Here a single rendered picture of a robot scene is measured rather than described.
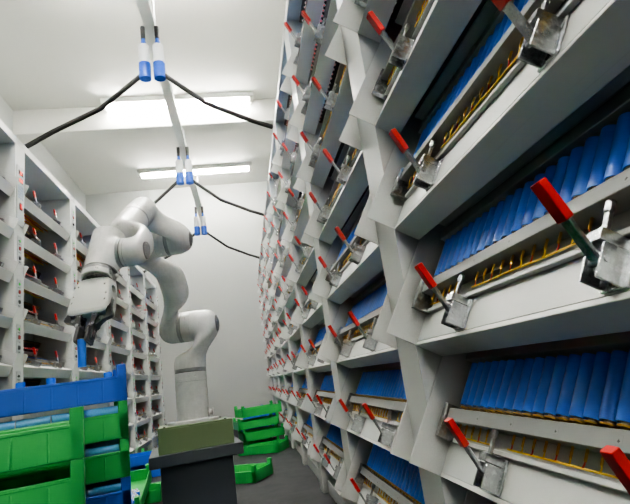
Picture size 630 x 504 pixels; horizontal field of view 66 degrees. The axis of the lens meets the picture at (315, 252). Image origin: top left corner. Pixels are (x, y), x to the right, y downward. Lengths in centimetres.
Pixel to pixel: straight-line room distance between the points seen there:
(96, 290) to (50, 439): 48
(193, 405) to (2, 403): 87
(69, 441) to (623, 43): 87
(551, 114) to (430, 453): 51
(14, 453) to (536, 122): 84
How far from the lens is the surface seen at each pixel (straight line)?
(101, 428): 121
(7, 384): 234
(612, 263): 40
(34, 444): 92
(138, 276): 516
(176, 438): 187
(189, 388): 194
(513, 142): 54
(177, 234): 174
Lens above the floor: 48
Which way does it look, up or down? 14 degrees up
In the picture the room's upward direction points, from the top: 8 degrees counter-clockwise
